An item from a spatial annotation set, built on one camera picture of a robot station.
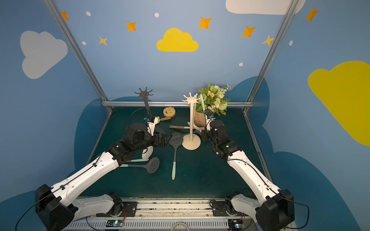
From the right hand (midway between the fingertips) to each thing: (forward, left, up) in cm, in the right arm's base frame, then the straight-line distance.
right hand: (209, 125), depth 80 cm
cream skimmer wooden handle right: (+6, +4, -12) cm, 14 cm away
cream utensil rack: (+3, +10, -24) cm, 26 cm away
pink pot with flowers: (+20, -3, +3) cm, 20 cm away
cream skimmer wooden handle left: (-8, +39, -22) cm, 45 cm away
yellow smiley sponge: (+29, +29, -21) cm, 46 cm away
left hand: (-9, +22, +2) cm, 24 cm away
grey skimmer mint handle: (-17, +34, -23) cm, 44 cm away
